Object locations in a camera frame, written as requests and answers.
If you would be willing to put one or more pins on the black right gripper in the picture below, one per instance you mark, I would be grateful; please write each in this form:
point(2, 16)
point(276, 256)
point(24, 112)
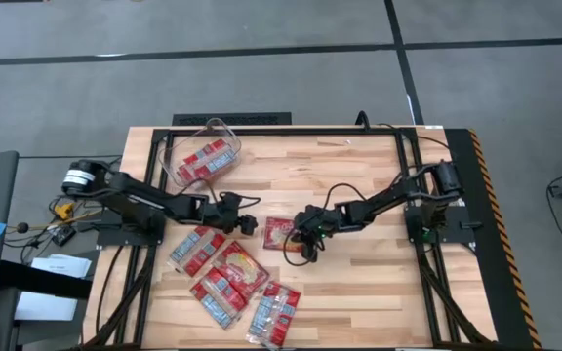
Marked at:
point(317, 219)

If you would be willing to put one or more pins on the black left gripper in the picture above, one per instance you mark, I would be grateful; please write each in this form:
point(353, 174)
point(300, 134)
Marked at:
point(225, 214)

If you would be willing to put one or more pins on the red popcorn bag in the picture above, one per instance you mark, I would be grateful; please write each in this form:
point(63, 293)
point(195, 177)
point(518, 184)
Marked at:
point(208, 161)
point(276, 234)
point(217, 300)
point(195, 251)
point(242, 268)
point(273, 314)

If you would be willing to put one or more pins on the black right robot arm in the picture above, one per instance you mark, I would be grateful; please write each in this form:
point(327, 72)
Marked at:
point(383, 202)

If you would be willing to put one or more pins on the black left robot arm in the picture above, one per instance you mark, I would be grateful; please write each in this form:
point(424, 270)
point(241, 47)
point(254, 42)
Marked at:
point(134, 195)

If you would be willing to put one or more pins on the clear plastic basket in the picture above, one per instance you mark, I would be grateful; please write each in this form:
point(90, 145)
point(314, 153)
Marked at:
point(173, 166)

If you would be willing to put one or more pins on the yellow connector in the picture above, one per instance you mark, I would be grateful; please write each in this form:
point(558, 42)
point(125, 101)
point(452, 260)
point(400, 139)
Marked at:
point(64, 210)

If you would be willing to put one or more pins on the black mat with hazard stripe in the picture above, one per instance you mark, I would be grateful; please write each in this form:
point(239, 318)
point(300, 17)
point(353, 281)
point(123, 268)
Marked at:
point(476, 170)

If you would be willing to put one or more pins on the small black power box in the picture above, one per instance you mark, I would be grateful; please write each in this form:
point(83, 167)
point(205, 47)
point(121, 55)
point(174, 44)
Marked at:
point(62, 235)

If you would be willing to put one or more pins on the white paper sheet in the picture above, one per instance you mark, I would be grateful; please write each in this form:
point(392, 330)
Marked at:
point(61, 265)
point(42, 307)

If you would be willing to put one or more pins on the black ball on stick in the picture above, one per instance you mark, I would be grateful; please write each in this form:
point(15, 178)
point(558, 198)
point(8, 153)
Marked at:
point(23, 227)

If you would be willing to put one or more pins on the black aluminium table frame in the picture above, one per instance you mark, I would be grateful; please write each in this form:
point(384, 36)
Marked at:
point(286, 131)

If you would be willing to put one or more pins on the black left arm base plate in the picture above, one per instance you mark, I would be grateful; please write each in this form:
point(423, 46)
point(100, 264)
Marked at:
point(125, 238)

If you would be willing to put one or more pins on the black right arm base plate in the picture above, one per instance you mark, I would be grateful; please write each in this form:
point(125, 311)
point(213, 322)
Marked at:
point(452, 219)

